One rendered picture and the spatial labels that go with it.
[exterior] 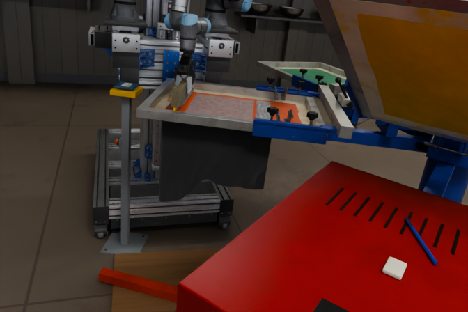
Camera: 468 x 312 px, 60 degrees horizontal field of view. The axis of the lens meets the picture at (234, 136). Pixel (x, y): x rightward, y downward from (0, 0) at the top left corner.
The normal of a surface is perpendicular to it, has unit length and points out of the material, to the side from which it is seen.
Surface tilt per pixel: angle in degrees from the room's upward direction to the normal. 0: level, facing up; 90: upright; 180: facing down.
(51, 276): 0
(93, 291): 0
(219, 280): 0
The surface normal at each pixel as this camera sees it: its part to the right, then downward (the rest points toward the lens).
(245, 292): 0.11, -0.93
